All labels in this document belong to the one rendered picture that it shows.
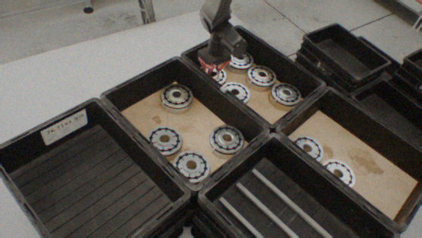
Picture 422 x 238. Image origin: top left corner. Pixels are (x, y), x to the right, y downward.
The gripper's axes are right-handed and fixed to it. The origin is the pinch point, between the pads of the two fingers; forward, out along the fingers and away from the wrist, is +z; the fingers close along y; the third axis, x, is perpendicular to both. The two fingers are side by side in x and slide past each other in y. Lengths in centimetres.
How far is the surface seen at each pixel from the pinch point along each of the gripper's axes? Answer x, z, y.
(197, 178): -29.6, 0.8, -28.4
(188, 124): -11.8, 3.8, -18.0
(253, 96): -13.4, 4.0, 8.3
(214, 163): -27.1, 3.7, -20.0
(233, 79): -3.6, 4.1, 7.7
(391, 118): -40, 49, 102
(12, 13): 176, 76, -27
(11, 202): -1, 17, -70
